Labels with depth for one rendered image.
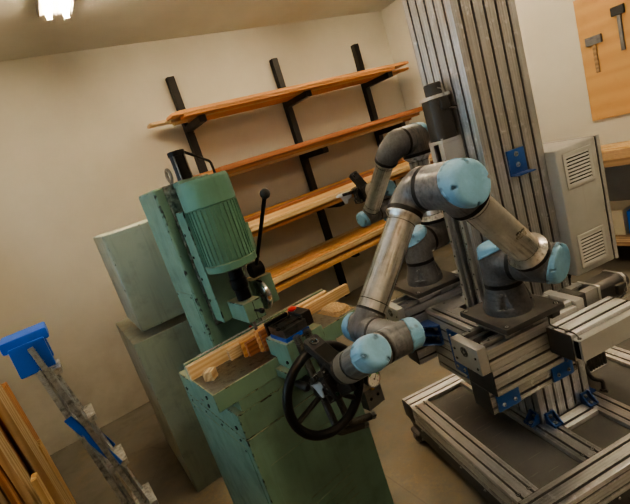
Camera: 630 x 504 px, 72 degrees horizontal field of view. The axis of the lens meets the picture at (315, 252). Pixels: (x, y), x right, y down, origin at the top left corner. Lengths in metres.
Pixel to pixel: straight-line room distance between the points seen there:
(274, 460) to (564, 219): 1.29
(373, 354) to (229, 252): 0.67
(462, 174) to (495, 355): 0.64
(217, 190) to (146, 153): 2.43
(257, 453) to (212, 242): 0.67
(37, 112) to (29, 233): 0.86
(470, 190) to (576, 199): 0.79
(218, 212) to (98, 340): 2.50
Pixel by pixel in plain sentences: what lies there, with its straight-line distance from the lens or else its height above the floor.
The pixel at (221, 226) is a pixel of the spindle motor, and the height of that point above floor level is 1.34.
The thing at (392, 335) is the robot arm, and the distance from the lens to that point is 0.96.
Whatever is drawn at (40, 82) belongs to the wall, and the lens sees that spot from 3.83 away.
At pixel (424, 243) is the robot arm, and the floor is 0.99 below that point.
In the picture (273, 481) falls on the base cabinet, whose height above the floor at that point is 0.54.
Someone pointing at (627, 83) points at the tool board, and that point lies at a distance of 4.07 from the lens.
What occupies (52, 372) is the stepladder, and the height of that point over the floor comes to 0.99.
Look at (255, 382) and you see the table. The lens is 1.41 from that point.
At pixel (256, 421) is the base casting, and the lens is 1.45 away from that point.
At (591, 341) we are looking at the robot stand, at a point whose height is 0.71.
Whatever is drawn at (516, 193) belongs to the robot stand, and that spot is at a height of 1.13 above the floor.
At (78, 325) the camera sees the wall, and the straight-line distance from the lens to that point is 3.72.
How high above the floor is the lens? 1.47
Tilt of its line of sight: 12 degrees down
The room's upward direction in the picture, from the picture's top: 18 degrees counter-clockwise
